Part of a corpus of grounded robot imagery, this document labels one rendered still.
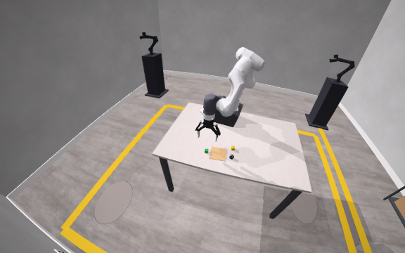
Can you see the tan mat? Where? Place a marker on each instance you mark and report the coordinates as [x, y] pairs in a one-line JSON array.
[[218, 154]]

